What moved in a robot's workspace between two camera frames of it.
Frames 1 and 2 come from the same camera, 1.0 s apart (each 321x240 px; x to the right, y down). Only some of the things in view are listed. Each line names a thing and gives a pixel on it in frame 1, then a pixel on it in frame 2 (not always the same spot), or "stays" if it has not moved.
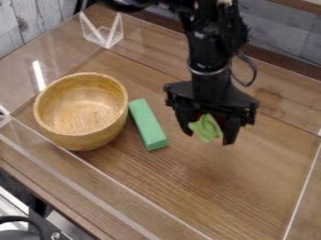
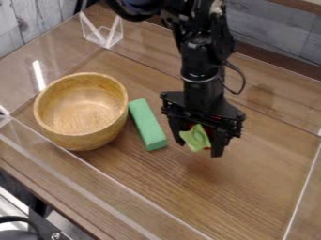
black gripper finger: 186,114 to 178,126
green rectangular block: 149,125 stays
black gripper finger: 230,126 to 220,137
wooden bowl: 82,110 stays
